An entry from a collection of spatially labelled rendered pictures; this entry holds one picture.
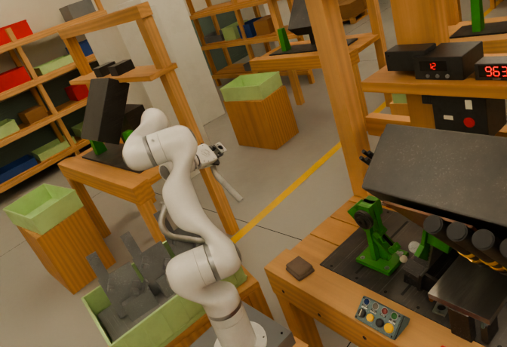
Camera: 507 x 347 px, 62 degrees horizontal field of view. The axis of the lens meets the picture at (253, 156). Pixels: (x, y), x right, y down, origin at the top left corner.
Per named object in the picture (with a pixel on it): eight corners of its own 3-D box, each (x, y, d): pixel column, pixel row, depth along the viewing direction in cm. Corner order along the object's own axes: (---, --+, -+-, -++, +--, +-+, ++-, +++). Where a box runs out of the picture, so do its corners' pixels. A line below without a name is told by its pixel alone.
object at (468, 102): (488, 142, 127) (484, 96, 120) (434, 135, 140) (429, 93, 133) (507, 124, 132) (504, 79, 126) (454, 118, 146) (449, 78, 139)
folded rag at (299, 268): (315, 271, 166) (313, 265, 165) (299, 282, 164) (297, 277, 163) (301, 259, 175) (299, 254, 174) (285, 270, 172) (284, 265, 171)
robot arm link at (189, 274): (244, 311, 132) (221, 253, 123) (189, 335, 130) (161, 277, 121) (237, 287, 143) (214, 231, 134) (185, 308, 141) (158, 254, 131)
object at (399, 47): (427, 72, 134) (424, 50, 131) (387, 71, 146) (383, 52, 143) (438, 62, 138) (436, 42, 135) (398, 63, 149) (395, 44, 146)
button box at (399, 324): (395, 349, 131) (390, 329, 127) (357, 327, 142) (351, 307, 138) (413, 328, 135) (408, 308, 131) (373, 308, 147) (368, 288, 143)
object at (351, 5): (354, 23, 935) (350, 4, 916) (324, 29, 991) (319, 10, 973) (379, 7, 1006) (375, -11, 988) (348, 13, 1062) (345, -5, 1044)
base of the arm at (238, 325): (241, 379, 133) (223, 339, 125) (203, 354, 146) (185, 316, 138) (278, 335, 144) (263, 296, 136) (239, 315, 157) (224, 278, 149)
